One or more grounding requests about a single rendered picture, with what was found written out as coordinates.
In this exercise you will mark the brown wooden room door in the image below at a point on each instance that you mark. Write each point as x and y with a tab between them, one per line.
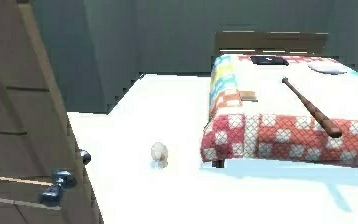
23	110

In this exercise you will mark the brown wooden baseball bat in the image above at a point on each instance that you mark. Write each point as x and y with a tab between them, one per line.
315	111

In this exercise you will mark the bed with red checked quilt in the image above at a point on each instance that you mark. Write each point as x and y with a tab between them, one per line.
287	110

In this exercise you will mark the black flat rectangular device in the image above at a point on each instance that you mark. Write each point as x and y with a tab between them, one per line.
269	60

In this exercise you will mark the small brown book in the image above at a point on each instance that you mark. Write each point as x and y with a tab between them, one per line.
248	96

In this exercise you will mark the white pillow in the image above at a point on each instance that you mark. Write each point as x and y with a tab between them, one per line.
327	68

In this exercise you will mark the small white round object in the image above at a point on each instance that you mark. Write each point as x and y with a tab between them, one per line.
159	154

